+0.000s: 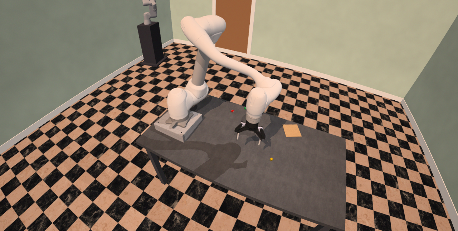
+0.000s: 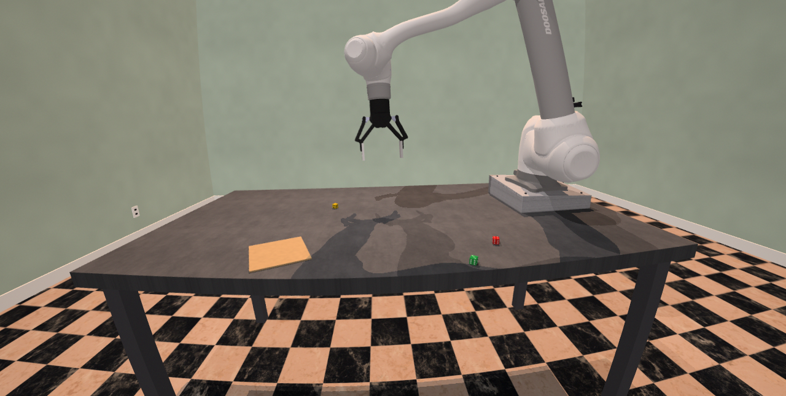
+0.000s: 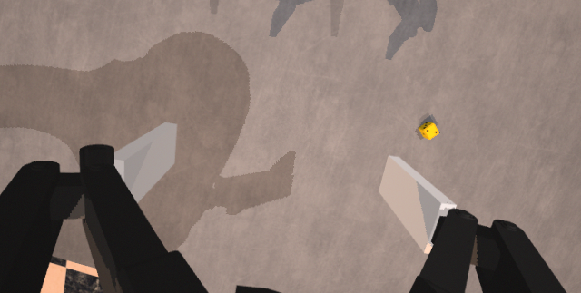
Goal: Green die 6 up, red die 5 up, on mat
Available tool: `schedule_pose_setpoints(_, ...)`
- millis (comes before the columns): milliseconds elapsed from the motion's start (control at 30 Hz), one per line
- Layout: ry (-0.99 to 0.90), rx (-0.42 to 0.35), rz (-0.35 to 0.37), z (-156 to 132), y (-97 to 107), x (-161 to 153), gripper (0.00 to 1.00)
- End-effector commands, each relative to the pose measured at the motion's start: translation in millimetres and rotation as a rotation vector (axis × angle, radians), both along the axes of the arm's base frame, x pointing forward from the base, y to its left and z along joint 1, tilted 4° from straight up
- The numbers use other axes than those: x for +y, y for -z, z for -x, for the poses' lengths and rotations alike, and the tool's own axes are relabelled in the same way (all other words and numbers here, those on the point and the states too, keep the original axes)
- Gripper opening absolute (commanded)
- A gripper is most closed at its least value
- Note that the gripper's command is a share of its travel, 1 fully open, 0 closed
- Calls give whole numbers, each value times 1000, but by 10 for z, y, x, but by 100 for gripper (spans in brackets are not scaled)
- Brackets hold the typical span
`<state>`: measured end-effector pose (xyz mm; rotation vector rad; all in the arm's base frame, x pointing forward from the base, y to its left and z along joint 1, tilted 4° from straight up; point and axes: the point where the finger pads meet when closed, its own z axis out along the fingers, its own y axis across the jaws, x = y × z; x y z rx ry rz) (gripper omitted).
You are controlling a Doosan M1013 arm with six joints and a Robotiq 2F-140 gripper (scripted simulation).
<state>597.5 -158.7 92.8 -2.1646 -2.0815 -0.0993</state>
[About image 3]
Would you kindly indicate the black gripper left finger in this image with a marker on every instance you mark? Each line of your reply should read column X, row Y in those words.
column 128, row 255

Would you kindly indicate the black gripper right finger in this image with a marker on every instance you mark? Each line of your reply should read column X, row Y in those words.
column 505, row 259

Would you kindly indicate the yellow die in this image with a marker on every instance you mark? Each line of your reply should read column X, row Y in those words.
column 428, row 130

